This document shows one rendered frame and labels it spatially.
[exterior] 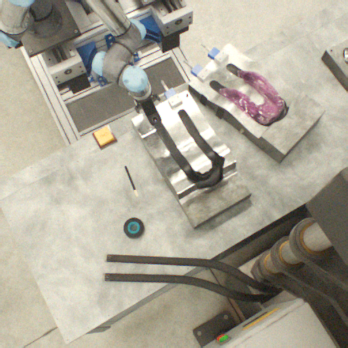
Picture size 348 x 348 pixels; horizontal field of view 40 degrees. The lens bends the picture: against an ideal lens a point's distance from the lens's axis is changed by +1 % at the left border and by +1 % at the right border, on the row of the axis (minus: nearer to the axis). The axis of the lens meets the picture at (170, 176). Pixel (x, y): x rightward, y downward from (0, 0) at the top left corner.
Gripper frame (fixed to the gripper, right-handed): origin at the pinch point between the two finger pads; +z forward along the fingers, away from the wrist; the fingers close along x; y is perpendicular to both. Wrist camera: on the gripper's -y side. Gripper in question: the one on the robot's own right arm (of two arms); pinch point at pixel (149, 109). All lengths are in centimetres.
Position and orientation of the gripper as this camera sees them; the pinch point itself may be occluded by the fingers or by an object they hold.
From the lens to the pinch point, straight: 187.3
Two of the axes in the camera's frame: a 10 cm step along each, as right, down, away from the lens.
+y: -5.1, -8.5, 1.3
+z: 0.7, 1.1, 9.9
